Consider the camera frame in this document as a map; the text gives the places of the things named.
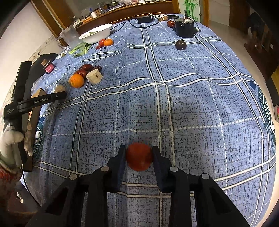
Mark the plastic bag with red contents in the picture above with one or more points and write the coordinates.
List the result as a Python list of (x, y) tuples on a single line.
[(130, 2)]

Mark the black power adapter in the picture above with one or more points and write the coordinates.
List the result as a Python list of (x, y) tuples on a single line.
[(145, 19)]

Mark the dark red round fruit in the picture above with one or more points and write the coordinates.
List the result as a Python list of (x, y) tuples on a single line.
[(171, 23)]

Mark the small white bottle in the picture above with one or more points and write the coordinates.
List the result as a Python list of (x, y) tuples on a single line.
[(94, 14)]

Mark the black sofa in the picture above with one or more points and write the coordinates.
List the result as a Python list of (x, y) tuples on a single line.
[(38, 67)]

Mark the black pot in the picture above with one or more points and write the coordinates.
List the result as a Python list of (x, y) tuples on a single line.
[(184, 28)]

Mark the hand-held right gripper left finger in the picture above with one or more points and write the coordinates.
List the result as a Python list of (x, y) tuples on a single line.
[(121, 165)]

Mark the dark jar with pink label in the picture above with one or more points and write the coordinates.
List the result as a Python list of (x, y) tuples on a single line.
[(49, 67)]

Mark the dark purple round fruit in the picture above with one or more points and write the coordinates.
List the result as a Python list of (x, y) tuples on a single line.
[(181, 45)]

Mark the dark red date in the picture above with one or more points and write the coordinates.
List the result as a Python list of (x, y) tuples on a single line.
[(79, 73), (98, 46), (98, 68)]

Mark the white bowl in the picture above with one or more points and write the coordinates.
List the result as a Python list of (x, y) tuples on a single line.
[(99, 36)]

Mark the clear glass mug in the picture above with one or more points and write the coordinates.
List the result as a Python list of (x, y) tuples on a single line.
[(69, 36)]

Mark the pale sugarcane chunk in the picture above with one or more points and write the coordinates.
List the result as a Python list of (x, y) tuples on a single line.
[(94, 76), (60, 88), (28, 141)]

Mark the large red date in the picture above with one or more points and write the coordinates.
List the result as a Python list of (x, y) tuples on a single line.
[(86, 67)]

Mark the person's left hand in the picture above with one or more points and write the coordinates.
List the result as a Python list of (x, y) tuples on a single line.
[(9, 141)]

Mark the dark wooden chair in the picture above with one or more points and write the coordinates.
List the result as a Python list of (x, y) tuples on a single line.
[(259, 32)]

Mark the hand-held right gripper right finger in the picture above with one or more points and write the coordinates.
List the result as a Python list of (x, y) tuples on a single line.
[(157, 168)]

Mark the green leafy vegetable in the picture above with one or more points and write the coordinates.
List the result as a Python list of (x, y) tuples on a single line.
[(80, 48)]

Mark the small red tomato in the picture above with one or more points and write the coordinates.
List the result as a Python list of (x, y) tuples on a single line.
[(102, 42)]

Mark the brown cardboard tray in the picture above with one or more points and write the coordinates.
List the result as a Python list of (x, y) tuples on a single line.
[(36, 122)]

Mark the small orange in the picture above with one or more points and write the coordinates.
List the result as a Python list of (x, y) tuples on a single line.
[(108, 42)]

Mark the green bamboo wall decal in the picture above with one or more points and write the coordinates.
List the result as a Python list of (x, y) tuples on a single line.
[(190, 8)]

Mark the small brown object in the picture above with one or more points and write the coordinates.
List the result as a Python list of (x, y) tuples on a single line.
[(162, 18)]

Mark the wooden counter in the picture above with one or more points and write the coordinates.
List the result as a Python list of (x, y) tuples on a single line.
[(118, 19)]

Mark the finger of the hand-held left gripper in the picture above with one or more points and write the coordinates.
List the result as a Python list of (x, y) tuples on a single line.
[(60, 96)]

